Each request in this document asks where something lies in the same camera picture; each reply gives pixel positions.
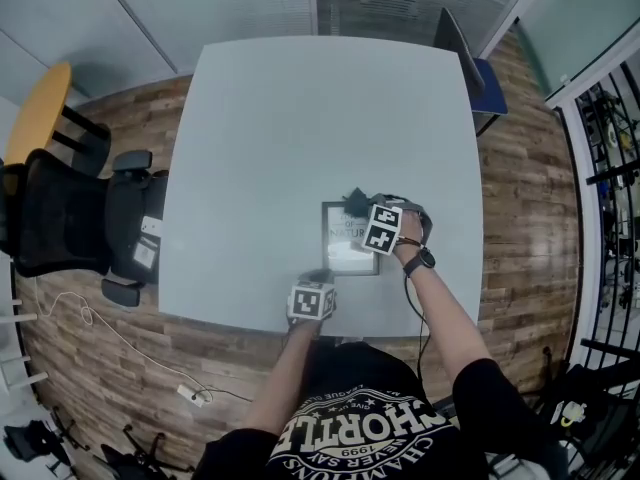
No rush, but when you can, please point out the black chair star base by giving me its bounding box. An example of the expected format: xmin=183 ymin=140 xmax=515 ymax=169
xmin=98 ymin=421 xmax=197 ymax=480

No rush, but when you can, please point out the grey table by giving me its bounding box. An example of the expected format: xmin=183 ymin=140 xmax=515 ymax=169
xmin=158 ymin=36 xmax=485 ymax=342

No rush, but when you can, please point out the person's right forearm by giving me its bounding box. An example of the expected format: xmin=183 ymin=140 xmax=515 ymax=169
xmin=392 ymin=240 xmax=496 ymax=387

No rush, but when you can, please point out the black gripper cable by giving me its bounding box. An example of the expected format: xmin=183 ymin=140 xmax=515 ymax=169
xmin=403 ymin=267 xmax=433 ymax=385

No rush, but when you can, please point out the dark blue wiping cloth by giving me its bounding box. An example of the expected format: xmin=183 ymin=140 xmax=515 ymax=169
xmin=342 ymin=186 xmax=374 ymax=217

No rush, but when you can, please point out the black floor cable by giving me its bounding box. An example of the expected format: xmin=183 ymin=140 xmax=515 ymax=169
xmin=198 ymin=389 xmax=257 ymax=404

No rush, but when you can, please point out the white and yellow item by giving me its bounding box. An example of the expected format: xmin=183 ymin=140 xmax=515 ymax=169
xmin=551 ymin=399 xmax=589 ymax=430

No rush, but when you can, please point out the yellow round table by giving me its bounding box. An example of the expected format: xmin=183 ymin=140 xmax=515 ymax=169
xmin=3 ymin=61 xmax=112 ymax=168

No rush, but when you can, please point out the white power strip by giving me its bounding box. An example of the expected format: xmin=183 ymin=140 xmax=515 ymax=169
xmin=176 ymin=383 xmax=208 ymax=409

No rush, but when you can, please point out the black printed T-shirt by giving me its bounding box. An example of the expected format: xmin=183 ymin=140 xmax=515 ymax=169
xmin=192 ymin=340 xmax=571 ymax=480

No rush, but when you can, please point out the blue chair with black back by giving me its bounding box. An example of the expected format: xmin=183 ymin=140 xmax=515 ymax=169
xmin=432 ymin=6 xmax=510 ymax=137

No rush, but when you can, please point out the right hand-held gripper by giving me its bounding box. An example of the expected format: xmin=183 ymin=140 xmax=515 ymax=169
xmin=360 ymin=192 xmax=435 ymax=258

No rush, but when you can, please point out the person's right hand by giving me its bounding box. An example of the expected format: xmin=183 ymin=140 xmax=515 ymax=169
xmin=398 ymin=210 xmax=426 ymax=244

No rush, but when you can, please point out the white rack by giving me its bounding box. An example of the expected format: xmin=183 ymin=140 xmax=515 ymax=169
xmin=0 ymin=252 xmax=49 ymax=400

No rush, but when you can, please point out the black wristwatch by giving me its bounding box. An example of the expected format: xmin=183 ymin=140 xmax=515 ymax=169
xmin=402 ymin=247 xmax=437 ymax=279

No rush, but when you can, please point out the black office chair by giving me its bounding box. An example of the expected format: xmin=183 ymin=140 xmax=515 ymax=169
xmin=0 ymin=147 xmax=169 ymax=309

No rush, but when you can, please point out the frosted glass door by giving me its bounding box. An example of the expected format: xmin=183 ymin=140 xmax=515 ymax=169
xmin=514 ymin=0 xmax=640 ymax=105

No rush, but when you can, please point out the white floor cable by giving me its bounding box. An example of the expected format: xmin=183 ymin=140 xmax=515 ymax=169
xmin=29 ymin=276 xmax=202 ymax=395

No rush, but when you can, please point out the black metal railing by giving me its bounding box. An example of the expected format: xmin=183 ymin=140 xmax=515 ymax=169
xmin=553 ymin=47 xmax=640 ymax=369

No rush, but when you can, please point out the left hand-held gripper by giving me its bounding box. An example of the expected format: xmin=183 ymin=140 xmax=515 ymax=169
xmin=287 ymin=268 xmax=339 ymax=325

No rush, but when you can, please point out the black bag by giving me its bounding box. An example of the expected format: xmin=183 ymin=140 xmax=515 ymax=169
xmin=529 ymin=347 xmax=640 ymax=480

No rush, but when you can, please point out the white badge card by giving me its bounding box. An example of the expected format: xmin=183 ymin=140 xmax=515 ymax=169
xmin=131 ymin=237 xmax=161 ymax=270

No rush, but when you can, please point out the person's left forearm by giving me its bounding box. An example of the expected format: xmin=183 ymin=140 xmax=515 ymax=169
xmin=239 ymin=317 xmax=324 ymax=437

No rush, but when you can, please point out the black framed picture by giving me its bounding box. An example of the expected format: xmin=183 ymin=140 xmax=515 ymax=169
xmin=320 ymin=200 xmax=381 ymax=277

